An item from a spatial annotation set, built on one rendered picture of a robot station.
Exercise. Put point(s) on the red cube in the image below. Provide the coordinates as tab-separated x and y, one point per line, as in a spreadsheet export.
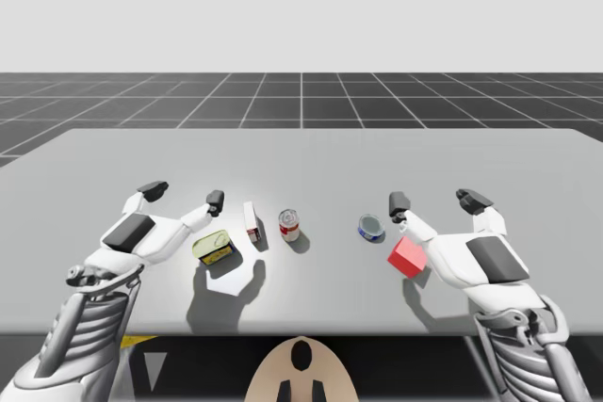
405	257

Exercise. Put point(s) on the red and white can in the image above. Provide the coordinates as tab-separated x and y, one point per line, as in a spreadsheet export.
288	228

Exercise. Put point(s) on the green and blue rectangular can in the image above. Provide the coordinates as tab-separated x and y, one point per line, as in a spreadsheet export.
213	246

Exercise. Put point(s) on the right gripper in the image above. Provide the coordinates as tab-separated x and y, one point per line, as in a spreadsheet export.
476	270

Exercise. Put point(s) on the tan robot part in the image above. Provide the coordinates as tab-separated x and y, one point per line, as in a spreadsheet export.
301	381

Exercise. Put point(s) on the red and white carton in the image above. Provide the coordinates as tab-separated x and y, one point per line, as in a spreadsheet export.
251	225

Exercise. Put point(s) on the blue flat can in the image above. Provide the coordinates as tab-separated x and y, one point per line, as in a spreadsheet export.
370	228

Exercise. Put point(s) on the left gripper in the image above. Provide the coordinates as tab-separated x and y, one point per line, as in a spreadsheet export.
141	242

